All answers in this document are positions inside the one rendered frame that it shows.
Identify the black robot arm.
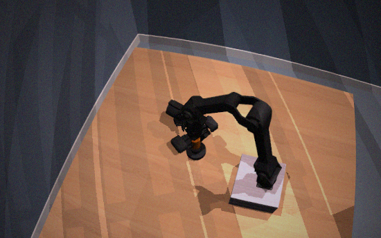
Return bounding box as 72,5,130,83
166,92,282,190

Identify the orange tapered knob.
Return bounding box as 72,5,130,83
191,138,201,149

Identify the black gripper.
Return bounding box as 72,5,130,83
170,116,218,154

